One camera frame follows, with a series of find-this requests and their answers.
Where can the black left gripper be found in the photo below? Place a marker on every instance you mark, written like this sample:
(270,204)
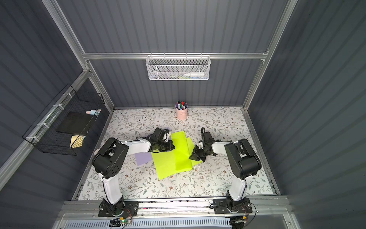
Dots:
(165,146)

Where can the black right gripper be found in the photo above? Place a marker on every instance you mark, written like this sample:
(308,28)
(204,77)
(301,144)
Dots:
(202,150)

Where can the lime green paper sheet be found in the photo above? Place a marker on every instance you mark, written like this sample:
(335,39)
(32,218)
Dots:
(164,164)

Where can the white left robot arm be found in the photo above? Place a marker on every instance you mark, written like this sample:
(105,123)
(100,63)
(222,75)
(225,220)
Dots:
(109,159)

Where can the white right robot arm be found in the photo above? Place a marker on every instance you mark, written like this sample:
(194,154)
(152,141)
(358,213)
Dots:
(243,161)

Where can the lavender paper sheet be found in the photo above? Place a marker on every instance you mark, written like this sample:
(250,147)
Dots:
(143,158)

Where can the pink pen cup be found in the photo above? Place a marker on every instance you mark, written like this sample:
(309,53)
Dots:
(182,114)

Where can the colored markers in cup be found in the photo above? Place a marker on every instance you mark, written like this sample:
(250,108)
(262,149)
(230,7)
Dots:
(181,105)

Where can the pastel sticky notes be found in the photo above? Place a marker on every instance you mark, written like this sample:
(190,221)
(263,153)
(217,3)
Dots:
(94,112)

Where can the white bottle in basket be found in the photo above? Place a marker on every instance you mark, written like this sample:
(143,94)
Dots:
(195,74)

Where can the yellow sticky note pad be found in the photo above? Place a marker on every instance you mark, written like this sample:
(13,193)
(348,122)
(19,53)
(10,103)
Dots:
(77,141)

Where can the black notebook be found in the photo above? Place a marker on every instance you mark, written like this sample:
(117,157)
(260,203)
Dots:
(76,123)

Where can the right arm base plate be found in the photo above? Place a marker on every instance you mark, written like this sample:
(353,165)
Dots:
(228,206)

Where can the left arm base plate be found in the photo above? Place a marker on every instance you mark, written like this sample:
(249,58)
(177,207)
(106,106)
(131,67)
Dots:
(120,209)

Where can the white wire mesh basket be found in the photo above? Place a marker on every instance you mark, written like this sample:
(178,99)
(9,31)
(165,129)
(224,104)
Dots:
(165,69)

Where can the aluminium mounting rail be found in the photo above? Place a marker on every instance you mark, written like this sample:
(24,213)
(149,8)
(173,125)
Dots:
(176,207)

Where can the black wire wall basket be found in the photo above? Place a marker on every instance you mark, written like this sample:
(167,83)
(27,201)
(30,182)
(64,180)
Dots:
(43,135)

